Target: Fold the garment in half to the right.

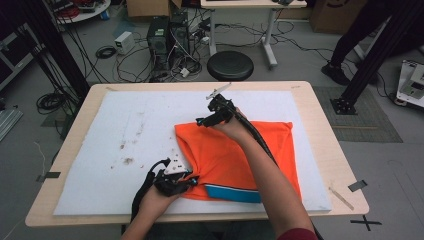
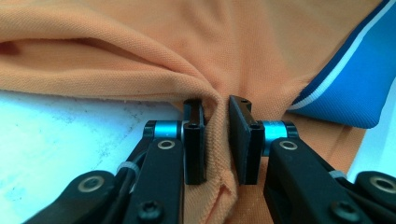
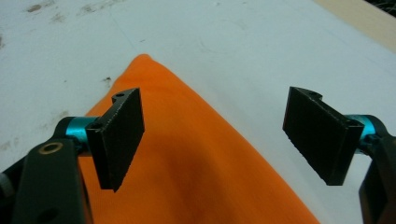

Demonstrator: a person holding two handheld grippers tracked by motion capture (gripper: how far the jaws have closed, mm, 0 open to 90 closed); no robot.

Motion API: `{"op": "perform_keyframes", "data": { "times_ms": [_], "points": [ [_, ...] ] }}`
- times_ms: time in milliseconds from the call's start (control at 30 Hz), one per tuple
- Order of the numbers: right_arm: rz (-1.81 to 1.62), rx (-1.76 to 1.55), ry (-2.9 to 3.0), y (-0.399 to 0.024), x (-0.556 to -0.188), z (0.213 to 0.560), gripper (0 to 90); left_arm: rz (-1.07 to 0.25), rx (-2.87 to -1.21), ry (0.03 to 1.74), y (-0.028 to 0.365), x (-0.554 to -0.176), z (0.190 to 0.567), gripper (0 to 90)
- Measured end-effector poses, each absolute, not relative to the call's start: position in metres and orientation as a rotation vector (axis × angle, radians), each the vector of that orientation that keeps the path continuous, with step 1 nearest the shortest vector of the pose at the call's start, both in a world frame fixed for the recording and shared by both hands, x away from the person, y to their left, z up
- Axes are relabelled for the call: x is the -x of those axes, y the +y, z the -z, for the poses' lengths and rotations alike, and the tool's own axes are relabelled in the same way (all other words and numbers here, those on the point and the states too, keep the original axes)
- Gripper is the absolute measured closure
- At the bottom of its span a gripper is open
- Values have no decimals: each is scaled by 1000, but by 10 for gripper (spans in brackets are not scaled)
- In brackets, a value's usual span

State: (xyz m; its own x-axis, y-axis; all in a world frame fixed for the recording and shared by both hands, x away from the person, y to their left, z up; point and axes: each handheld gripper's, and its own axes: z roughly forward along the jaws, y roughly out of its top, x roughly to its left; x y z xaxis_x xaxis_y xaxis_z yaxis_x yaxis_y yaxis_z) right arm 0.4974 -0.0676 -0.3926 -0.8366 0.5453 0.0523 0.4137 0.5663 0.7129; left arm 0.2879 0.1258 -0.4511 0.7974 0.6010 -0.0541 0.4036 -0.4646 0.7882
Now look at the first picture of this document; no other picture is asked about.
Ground round white table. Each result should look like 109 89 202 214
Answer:
49 0 112 25

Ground silver aluminium rail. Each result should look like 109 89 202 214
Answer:
0 108 24 143

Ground person's left hand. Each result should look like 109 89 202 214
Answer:
138 183 181 218

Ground cardboard box with dark print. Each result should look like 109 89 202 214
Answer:
309 0 368 34

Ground white desk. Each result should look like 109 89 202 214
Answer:
199 0 308 70

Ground black computer tower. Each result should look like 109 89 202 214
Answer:
146 16 191 73

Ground grey floor mat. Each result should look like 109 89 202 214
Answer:
313 86 404 144

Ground wooden table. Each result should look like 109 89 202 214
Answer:
24 80 370 228

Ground thin wooden stick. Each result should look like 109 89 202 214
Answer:
328 186 355 211

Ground small white box device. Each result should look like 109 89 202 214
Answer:
114 30 136 55

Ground person's right hand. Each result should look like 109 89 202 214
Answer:
212 108 255 144

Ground black metal post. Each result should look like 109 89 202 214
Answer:
18 0 91 101
329 0 424 116

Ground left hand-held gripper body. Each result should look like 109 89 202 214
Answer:
154 158 191 198

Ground person's dark red right sleeve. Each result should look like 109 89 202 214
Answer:
276 227 319 240

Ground black round stool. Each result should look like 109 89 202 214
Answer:
206 50 255 83

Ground white machine with grey panel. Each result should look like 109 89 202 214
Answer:
395 59 424 109

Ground orange polo shirt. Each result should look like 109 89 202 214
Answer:
173 120 303 204

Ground white foam mat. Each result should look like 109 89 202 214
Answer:
53 89 333 217

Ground small coiled black cable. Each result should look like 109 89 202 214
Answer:
95 45 118 60

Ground black tape strip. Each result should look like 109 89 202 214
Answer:
348 179 368 193
35 171 62 183

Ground plain cardboard box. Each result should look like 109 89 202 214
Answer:
125 0 183 18

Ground grey shelf unit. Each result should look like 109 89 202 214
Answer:
0 31 46 92

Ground large black cable bundle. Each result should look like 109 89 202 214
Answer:
35 90 70 116

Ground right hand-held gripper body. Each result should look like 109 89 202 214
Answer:
205 82 238 125

